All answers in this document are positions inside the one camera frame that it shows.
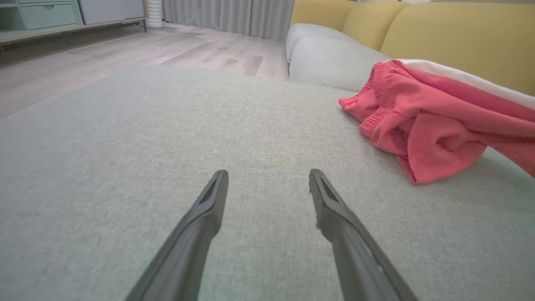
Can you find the red shorts with white stripe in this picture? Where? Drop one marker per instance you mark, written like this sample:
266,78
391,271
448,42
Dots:
418,133

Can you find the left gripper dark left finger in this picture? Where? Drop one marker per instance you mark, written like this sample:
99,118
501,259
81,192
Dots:
192,238

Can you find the white ribbed cylinder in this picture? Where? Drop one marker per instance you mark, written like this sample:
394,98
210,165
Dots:
154,12

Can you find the yellow sofa back cushion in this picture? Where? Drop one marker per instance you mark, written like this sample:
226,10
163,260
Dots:
368,23
317,12
468,37

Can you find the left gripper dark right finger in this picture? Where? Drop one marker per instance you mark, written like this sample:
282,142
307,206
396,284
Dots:
347,234

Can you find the grey curtain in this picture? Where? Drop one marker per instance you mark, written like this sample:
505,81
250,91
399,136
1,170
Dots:
230,16

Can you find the grey sofa seat cushion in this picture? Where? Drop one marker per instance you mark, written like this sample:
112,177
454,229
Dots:
330,62
307,31

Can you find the mint green drawer cabinet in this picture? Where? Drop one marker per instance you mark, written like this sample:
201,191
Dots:
46,14

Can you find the white cabinet box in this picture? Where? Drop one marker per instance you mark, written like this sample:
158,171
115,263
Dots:
110,9

